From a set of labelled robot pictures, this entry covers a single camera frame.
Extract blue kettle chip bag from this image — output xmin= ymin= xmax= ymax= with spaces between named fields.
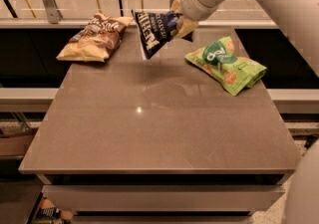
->
xmin=132 ymin=11 xmax=192 ymax=60

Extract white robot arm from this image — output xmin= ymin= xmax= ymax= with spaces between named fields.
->
xmin=172 ymin=0 xmax=319 ymax=224

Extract green chip bag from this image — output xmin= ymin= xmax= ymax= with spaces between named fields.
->
xmin=184 ymin=36 xmax=267 ymax=96

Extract brown chip bag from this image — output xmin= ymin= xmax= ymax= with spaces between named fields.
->
xmin=56 ymin=13 xmax=133 ymax=62

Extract grey drawer front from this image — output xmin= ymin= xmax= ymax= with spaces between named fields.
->
xmin=43 ymin=185 xmax=284 ymax=212

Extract cardboard box lower left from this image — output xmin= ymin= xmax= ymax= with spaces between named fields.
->
xmin=0 ymin=128 xmax=37 ymax=156

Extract items on lower shelf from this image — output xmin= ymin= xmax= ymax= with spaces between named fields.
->
xmin=30 ymin=198 xmax=73 ymax=224

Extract left metal railing bracket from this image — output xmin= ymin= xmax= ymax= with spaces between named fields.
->
xmin=42 ymin=0 xmax=62 ymax=24

